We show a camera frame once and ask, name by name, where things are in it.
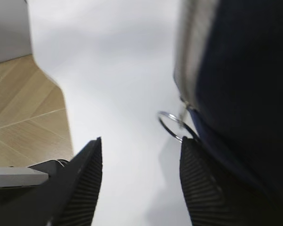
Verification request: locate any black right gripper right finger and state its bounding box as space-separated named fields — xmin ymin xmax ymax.
xmin=180 ymin=137 xmax=273 ymax=226

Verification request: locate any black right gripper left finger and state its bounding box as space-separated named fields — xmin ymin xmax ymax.
xmin=0 ymin=138 xmax=102 ymax=226

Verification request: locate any navy blue lunch bag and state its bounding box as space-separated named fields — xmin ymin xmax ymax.
xmin=157 ymin=0 xmax=283 ymax=226

